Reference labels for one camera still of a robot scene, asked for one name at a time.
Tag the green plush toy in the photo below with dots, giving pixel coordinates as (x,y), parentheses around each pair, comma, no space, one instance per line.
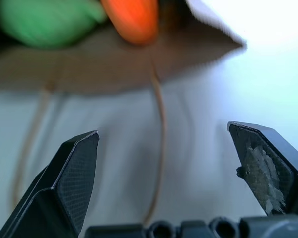
(47,22)

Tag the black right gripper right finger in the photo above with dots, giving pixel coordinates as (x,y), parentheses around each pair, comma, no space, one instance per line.
(265,161)

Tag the brown paper bag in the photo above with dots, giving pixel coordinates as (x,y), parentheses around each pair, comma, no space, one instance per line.
(109,64)

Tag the orange plush toy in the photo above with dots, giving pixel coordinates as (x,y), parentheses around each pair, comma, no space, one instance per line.
(135,18)

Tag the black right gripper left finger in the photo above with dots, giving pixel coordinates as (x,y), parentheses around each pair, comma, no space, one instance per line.
(64,183)

